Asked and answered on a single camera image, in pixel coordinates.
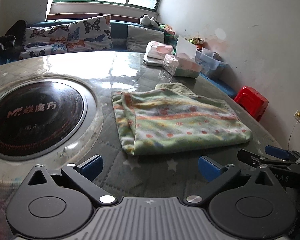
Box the clear plastic storage box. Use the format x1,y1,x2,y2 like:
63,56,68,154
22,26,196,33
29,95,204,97
195,48,229,80

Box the black bag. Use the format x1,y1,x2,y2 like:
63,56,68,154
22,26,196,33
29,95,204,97
0,20,27,65

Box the red plastic stool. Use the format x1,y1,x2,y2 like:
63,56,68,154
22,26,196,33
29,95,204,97
234,86,269,122

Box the black round induction cooker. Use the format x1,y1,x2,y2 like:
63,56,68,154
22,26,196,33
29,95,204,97
0,80,87,161

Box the grey flat book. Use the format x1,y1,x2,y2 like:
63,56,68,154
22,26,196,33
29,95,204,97
143,54,163,67

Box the butterfly pillow large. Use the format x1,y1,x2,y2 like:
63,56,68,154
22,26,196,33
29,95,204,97
66,15,113,53

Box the floral patterned baby garment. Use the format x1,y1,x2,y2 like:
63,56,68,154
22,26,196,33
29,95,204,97
111,83,253,156

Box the white plush toy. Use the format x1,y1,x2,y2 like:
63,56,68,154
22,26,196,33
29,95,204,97
139,14,160,28

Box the butterfly pillow small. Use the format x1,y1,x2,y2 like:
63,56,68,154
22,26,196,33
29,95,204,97
19,24,69,59

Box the colourful plush toys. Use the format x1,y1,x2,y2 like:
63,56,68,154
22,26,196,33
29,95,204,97
189,37,205,46

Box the open tissue box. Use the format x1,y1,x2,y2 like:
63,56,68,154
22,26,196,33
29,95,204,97
162,36,202,78

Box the blue bench cover cloth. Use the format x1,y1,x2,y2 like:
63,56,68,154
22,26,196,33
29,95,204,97
200,73,237,99

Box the grey cushion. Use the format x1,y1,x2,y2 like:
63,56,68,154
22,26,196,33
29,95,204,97
126,25,165,53

